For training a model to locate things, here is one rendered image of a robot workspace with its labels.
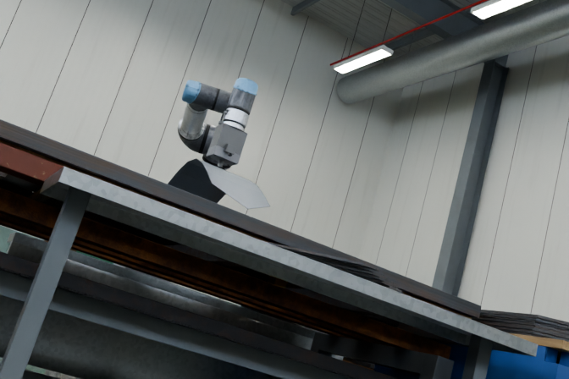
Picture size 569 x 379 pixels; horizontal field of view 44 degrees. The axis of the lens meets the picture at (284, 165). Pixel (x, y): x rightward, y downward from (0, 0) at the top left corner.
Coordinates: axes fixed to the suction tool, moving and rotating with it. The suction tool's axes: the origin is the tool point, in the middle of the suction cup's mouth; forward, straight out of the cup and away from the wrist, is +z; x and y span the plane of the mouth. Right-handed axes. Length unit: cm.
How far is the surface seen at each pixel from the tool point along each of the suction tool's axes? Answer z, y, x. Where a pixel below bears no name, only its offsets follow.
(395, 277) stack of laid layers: 17, 46, -39
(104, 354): 62, -3, 41
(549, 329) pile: 18, 84, -60
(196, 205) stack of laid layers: 17.6, -15.4, -36.7
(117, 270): 34, -9, 41
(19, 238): 34, -42, 42
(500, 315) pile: 17, 81, -44
